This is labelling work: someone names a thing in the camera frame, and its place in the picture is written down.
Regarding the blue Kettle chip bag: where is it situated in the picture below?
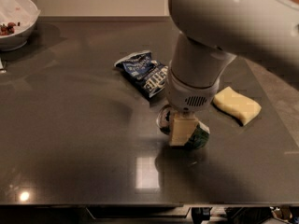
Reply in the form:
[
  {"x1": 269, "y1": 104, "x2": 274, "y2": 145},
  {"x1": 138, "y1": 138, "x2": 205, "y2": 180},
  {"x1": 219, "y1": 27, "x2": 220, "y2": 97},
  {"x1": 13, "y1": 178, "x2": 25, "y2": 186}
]
[{"x1": 114, "y1": 50, "x2": 168, "y2": 99}]

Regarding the white bowl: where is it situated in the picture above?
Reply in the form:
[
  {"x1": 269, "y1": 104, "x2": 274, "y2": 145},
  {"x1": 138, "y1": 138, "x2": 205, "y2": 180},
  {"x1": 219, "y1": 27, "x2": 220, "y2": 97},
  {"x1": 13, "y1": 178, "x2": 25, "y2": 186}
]
[{"x1": 0, "y1": 0, "x2": 40, "y2": 51}]

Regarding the yellow sponge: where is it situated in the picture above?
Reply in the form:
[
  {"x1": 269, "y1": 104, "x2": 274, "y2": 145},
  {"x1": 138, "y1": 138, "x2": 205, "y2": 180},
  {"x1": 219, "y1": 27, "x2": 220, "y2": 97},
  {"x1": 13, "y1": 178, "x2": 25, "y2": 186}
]
[{"x1": 213, "y1": 87, "x2": 262, "y2": 126}]

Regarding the green soda can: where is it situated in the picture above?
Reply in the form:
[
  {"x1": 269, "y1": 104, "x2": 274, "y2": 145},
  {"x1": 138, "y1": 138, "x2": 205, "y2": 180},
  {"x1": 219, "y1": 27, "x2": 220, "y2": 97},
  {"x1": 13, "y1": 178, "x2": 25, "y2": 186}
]
[{"x1": 156, "y1": 105, "x2": 210, "y2": 149}]

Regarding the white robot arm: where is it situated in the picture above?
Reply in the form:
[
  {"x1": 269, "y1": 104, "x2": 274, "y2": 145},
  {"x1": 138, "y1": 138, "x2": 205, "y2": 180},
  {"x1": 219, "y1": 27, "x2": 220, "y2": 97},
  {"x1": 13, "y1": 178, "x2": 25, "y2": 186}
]
[{"x1": 165, "y1": 0, "x2": 299, "y2": 147}]

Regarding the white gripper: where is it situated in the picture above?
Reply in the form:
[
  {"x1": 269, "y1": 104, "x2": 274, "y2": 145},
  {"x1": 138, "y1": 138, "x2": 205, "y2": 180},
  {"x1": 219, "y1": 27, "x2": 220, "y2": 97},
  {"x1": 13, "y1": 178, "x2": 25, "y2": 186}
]
[{"x1": 165, "y1": 70, "x2": 220, "y2": 147}]

